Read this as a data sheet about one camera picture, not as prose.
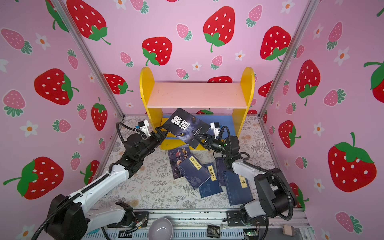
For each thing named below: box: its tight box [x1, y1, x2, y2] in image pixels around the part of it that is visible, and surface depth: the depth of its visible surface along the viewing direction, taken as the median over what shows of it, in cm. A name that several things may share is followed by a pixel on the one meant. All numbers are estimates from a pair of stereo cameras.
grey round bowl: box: [148, 217, 173, 240], surface depth 71 cm
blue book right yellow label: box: [223, 171, 254, 206], surface depth 83 cm
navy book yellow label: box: [178, 153, 212, 190], surface depth 89 cm
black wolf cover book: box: [166, 108, 211, 149], surface depth 76 cm
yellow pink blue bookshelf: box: [139, 67, 255, 150], surface depth 78 cm
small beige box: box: [282, 224, 295, 237], surface depth 71 cm
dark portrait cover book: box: [167, 146, 193, 180], surface depth 97 cm
